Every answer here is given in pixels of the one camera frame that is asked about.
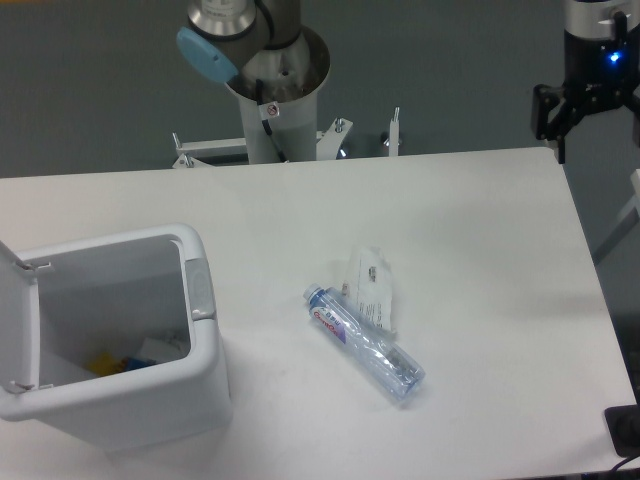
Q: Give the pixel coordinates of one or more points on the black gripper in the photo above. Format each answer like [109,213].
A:
[601,61]

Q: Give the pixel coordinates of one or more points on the clear plastic water bottle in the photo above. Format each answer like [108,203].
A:
[395,371]

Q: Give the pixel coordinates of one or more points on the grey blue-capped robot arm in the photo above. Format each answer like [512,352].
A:
[275,67]

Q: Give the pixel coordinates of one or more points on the blue trash item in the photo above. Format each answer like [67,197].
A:
[133,363]

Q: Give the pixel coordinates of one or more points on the white plastic trash can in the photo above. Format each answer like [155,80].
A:
[143,293]

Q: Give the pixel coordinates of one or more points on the yellow trash item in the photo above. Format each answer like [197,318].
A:
[105,365]

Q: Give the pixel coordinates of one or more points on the black device at edge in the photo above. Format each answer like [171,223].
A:
[623,426]

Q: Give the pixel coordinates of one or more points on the white frame leg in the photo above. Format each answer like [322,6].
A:
[626,219]

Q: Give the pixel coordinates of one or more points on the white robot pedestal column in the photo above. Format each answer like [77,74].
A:
[292,125]

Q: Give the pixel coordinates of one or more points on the white metal base frame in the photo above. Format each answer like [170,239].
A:
[331,145]

